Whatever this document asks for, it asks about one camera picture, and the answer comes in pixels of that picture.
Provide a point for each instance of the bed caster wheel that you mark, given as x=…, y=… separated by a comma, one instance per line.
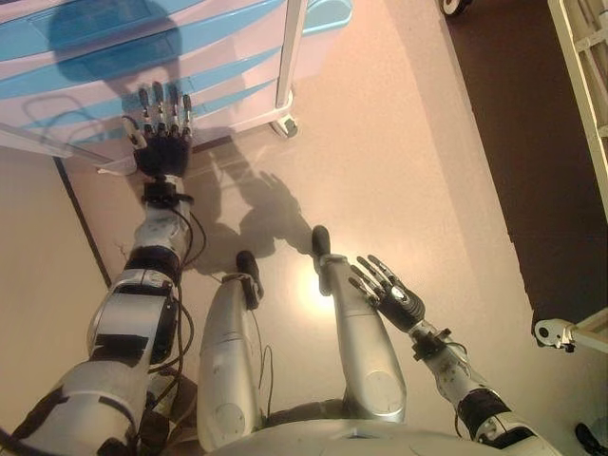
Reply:
x=548, y=330
x=456, y=5

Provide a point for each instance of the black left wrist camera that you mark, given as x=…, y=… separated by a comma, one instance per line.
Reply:
x=164, y=191

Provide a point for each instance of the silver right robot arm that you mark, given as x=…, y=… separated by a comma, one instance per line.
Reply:
x=451, y=375

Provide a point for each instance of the cream bed side rail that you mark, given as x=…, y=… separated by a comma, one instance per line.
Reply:
x=582, y=71

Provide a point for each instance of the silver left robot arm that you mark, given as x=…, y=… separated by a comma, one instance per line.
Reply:
x=157, y=228

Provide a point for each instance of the black left robot foot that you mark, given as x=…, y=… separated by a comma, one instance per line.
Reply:
x=247, y=263

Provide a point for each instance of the waste bin with blue lid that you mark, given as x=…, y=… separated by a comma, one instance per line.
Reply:
x=328, y=14

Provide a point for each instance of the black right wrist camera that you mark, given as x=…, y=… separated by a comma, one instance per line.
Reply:
x=430, y=344

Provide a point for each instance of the black right robot foot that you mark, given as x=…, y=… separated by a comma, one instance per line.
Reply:
x=320, y=240

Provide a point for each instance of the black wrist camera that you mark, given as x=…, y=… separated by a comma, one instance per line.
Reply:
x=430, y=344
x=164, y=191

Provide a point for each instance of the black robot foot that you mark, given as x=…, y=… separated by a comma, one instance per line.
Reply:
x=320, y=240
x=247, y=263

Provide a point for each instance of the white medical cart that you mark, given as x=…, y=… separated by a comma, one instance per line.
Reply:
x=287, y=47

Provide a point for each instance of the white cart caster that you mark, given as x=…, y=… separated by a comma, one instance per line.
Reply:
x=287, y=127

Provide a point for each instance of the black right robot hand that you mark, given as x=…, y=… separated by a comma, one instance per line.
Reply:
x=399, y=304

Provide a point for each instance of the silver left robot leg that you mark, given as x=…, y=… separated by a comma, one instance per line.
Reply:
x=228, y=361

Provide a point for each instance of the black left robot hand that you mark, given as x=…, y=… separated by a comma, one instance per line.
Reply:
x=164, y=154

